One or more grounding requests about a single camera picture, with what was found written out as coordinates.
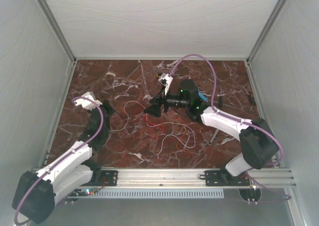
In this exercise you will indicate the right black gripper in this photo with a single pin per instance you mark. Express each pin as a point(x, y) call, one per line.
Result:
point(154, 109)

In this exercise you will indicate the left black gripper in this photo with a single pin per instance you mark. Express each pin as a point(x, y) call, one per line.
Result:
point(105, 104)

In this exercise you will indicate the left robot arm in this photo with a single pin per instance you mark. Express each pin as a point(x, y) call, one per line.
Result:
point(38, 193)

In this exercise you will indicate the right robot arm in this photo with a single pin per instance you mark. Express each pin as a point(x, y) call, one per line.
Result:
point(258, 145)

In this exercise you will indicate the blue plastic tool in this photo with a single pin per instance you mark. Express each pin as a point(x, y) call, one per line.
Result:
point(202, 96)

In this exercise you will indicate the silver wrench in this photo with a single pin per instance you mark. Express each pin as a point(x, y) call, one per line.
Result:
point(213, 137)

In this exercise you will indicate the black screwdriver far right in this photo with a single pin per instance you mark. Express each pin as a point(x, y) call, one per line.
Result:
point(250, 97)

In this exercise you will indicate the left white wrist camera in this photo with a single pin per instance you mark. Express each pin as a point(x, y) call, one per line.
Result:
point(87, 101)

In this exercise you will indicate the black handle screwdriver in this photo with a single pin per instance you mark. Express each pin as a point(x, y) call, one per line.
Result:
point(220, 98)

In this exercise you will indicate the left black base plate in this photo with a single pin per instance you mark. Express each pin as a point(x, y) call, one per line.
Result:
point(105, 178)

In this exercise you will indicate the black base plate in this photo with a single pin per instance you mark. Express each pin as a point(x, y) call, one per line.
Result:
point(214, 178)
point(105, 178)

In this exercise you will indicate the aluminium front rail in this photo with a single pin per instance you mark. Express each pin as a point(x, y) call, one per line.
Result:
point(153, 178)

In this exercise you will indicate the slotted grey cable duct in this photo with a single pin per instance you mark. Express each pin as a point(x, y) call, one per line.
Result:
point(209, 193)

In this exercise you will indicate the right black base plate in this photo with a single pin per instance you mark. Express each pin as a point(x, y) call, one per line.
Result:
point(214, 178)

